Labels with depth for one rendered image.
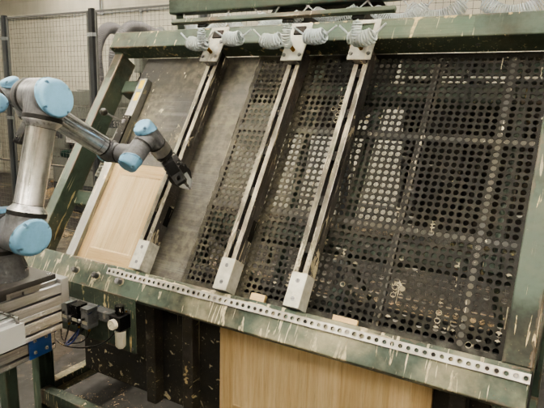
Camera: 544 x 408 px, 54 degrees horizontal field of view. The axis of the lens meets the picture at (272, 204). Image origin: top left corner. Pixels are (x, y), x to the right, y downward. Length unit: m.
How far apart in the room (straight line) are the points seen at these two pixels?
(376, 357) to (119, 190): 1.44
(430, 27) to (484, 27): 0.20
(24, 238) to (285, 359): 1.10
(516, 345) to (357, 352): 0.47
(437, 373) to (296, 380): 0.70
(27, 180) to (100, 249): 0.87
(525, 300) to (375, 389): 0.67
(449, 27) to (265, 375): 1.54
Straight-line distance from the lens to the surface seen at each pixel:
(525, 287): 1.76
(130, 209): 2.51
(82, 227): 2.64
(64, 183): 2.84
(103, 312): 2.37
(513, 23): 2.16
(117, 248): 2.47
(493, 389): 1.71
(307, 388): 2.23
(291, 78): 2.32
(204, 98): 2.50
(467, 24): 2.18
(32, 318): 1.98
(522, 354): 1.72
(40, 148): 1.74
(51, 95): 1.73
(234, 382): 2.42
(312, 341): 1.85
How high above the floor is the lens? 1.63
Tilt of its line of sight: 11 degrees down
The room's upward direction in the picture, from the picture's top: 1 degrees clockwise
